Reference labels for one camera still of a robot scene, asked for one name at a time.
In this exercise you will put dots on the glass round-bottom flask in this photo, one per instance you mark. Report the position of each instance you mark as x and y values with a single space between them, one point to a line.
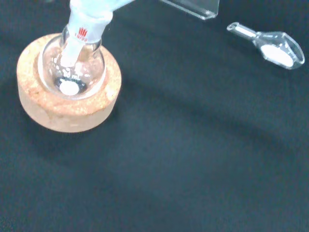
79 79

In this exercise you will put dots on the clear acrylic funnel stand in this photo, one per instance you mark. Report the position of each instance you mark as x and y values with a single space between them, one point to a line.
198 8

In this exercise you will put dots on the glass weighing funnel with powder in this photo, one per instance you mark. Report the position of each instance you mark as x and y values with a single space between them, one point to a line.
275 52

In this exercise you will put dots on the black cloth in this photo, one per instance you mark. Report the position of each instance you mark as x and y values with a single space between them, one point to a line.
193 145

